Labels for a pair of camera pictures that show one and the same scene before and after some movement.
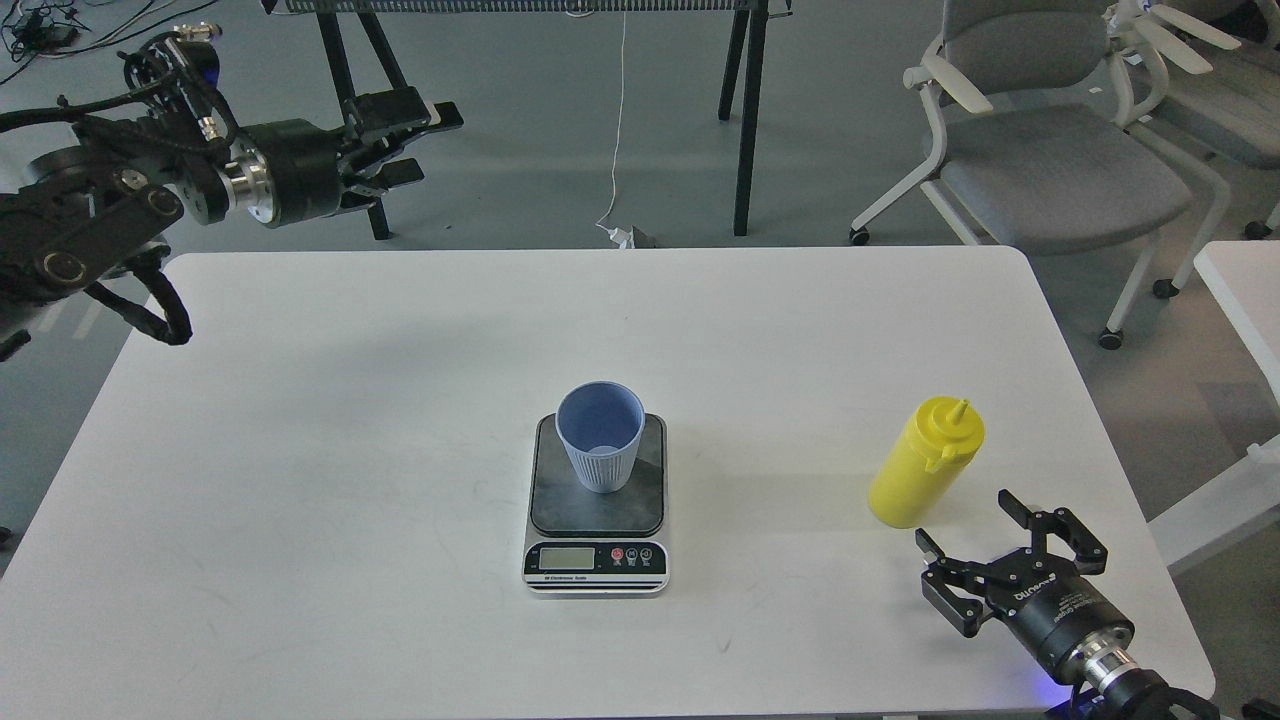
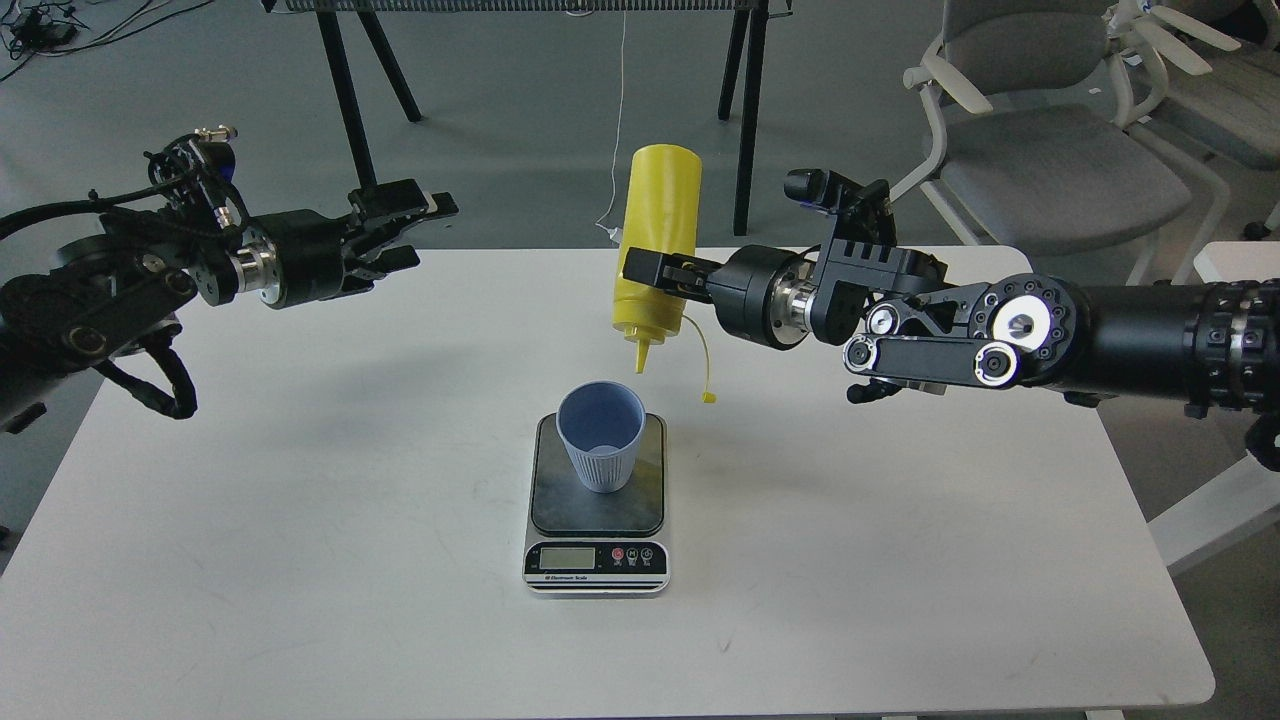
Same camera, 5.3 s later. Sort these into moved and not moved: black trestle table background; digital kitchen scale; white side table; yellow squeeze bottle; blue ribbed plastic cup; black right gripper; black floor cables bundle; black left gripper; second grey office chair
Moved: black right gripper; yellow squeeze bottle; black left gripper
Not moved: black floor cables bundle; white side table; blue ribbed plastic cup; black trestle table background; digital kitchen scale; second grey office chair
